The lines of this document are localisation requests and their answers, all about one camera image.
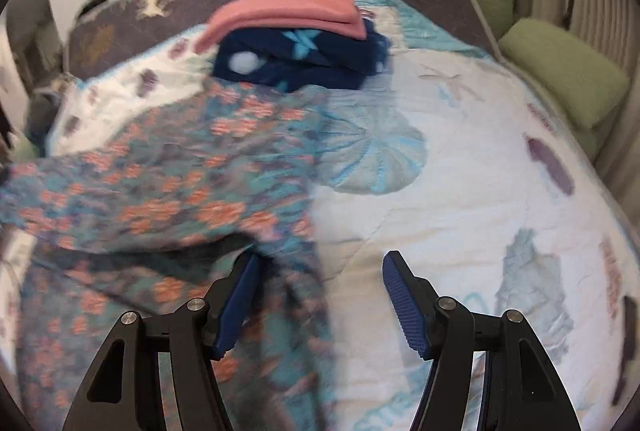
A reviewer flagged floral teal and orange garment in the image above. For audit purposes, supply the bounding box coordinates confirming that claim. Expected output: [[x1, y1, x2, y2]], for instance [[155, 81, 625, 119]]
[[0, 81, 341, 431]]

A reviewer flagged folded pink cloth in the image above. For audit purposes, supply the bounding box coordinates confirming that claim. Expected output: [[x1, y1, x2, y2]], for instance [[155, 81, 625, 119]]
[[192, 0, 368, 54]]

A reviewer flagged large green pillow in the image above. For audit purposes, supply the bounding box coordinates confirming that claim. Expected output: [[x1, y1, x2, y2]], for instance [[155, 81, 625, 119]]
[[500, 17, 631, 129]]

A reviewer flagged folded navy star-print cloth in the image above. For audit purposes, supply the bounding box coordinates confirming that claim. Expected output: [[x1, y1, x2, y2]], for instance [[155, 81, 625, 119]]
[[212, 18, 393, 94]]

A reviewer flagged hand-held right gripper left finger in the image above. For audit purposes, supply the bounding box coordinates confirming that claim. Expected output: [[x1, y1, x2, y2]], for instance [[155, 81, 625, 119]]
[[62, 252, 263, 431]]

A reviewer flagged grey cloth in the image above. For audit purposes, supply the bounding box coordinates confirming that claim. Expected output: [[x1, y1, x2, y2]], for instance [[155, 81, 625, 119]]
[[22, 76, 76, 157]]

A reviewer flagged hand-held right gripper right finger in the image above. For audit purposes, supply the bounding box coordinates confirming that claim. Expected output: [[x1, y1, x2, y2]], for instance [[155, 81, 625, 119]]
[[382, 250, 583, 431]]

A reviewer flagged white sea-print quilt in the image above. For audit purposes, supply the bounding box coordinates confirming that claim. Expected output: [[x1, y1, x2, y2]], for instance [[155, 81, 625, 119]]
[[0, 0, 640, 431]]

